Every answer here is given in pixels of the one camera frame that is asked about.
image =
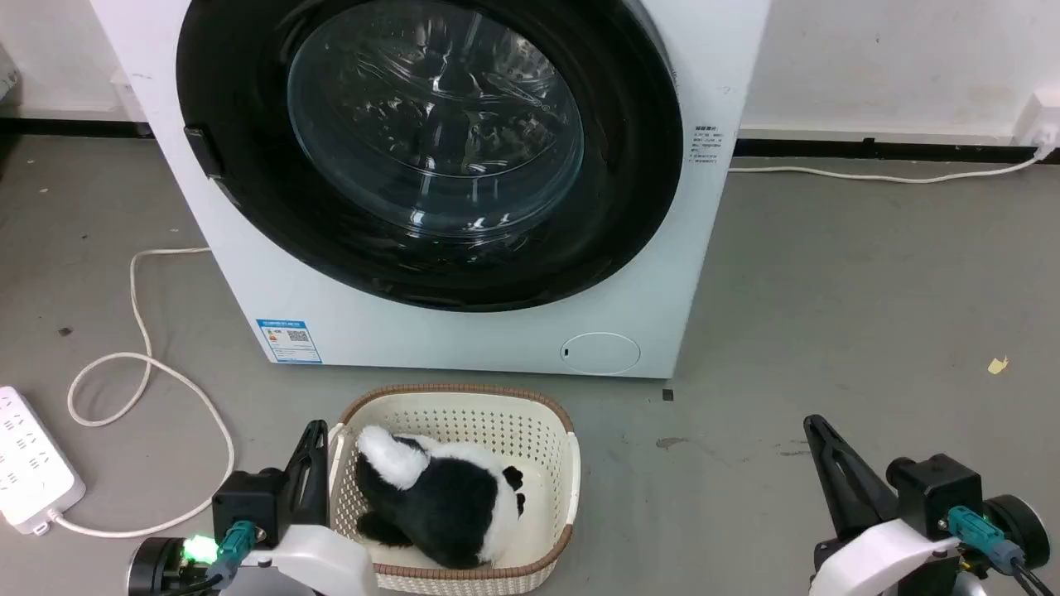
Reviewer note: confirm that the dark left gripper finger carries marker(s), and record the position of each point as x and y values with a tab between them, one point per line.
320	480
296	497

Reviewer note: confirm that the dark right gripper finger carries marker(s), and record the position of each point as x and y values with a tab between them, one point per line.
869	484
838	488

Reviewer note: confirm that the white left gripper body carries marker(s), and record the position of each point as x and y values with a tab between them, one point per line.
327	563

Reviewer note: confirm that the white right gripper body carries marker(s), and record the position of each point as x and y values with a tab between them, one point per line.
886	559

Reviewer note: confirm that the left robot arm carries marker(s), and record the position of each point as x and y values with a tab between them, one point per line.
157	567

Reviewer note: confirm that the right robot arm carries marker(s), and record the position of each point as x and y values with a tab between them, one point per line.
1020	530

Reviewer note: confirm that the white front-load washing machine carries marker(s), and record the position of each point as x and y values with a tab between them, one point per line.
464	341

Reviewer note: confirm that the black round glass washer door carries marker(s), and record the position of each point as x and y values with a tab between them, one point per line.
629	165

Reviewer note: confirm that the black and white panda plush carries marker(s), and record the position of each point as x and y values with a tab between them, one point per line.
447	507

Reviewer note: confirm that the blue energy label sticker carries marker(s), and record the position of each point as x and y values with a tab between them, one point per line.
288	341

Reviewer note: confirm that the cream perforated laundry basket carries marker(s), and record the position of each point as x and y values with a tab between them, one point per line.
464	414

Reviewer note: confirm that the yellow paper scrap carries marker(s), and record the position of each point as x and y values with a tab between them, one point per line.
999	365

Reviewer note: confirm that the round white filter cover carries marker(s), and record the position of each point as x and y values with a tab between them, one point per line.
600	353

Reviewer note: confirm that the white power strip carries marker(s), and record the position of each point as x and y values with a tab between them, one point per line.
25	463

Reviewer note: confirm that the small printed warning text label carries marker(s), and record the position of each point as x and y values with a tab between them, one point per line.
706	146

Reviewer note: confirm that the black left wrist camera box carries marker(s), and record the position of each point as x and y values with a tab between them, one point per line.
247	501

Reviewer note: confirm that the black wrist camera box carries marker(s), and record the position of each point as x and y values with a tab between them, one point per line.
934	492
247	501

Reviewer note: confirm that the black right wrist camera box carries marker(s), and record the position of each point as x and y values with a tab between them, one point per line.
934	492

